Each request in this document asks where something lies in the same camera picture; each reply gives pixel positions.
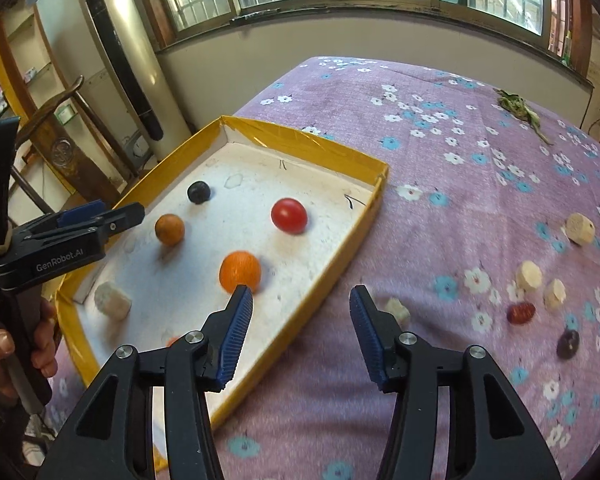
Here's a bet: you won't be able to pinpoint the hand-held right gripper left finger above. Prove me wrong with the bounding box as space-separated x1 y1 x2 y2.
35 284 255 480

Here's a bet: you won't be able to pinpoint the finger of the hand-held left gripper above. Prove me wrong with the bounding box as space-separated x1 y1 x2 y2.
55 200 106 227
17 202 146 251

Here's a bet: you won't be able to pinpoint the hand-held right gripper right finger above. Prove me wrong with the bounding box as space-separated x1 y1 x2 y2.
349 285 563 480

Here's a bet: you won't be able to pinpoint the white food chunk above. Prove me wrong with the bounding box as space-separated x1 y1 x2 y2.
384 298 411 326
94 282 132 320

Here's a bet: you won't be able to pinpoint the dull orange round fruit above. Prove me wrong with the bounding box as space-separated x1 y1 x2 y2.
154 214 186 247

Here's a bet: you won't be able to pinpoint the dark blue round fruit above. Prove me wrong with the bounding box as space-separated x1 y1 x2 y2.
187 181 212 205

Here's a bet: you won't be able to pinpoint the red tomato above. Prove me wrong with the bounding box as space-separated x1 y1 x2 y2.
271 198 309 235

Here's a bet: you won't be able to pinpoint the dark red date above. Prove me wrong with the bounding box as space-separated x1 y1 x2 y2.
506 302 536 326

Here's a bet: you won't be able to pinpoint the beige round food chunk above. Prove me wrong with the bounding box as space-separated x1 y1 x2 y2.
565 213 596 247
543 279 567 311
516 261 543 292

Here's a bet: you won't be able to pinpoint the yellow cardboard box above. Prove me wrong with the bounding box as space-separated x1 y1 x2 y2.
55 115 390 466

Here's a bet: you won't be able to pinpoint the dark purple plum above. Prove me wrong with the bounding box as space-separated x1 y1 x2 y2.
556 329 581 360

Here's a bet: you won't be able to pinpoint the wooden chair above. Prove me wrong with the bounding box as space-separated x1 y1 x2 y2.
10 76 141 216

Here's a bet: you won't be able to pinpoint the purple floral tablecloth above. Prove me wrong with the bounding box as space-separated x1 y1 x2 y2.
30 55 600 480

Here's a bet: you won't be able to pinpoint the tall standing air conditioner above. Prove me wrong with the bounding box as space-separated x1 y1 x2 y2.
76 0 193 161

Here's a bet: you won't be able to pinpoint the green leaves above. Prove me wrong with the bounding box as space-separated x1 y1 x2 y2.
494 88 551 143

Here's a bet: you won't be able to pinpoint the yellow framed wall shelf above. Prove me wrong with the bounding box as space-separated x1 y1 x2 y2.
0 5 63 128

